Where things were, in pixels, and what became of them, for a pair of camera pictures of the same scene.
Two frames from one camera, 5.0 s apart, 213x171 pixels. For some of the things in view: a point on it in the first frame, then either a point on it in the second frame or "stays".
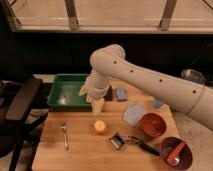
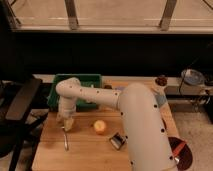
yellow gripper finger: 83,91 to 59,118
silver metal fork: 66,142 stays
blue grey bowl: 194,75 stays
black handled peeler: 118,140 stays
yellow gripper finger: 97,105 to 68,124
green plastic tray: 64,95 stays
